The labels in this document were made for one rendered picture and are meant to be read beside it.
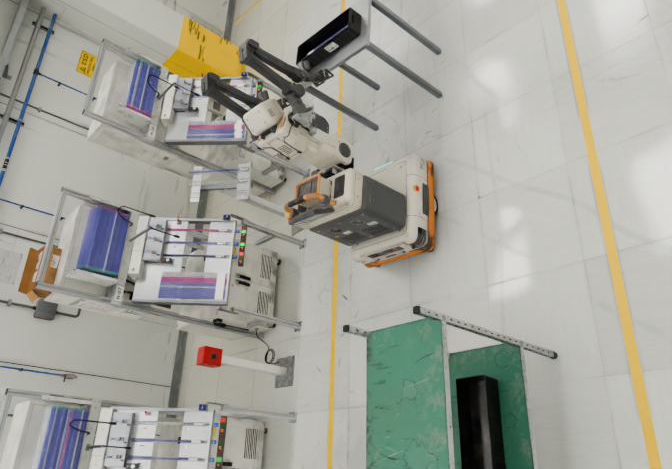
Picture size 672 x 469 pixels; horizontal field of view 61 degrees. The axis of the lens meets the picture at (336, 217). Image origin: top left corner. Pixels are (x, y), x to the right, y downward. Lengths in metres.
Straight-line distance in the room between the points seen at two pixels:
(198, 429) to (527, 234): 2.51
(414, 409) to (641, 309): 1.24
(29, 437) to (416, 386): 2.75
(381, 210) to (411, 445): 1.57
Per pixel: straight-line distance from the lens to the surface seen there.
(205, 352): 4.35
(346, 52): 4.08
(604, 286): 3.20
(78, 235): 4.72
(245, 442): 4.72
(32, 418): 4.41
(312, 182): 3.54
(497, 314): 3.47
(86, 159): 6.51
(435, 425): 2.41
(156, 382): 6.20
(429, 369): 2.46
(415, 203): 3.77
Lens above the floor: 2.82
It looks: 36 degrees down
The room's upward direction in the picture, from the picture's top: 67 degrees counter-clockwise
